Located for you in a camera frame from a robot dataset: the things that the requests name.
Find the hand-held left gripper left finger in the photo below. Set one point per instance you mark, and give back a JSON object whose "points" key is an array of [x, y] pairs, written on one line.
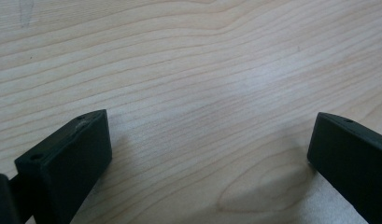
{"points": [[67, 165]]}

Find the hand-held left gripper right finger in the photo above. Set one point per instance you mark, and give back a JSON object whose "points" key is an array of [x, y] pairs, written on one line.
{"points": [[350, 161]]}

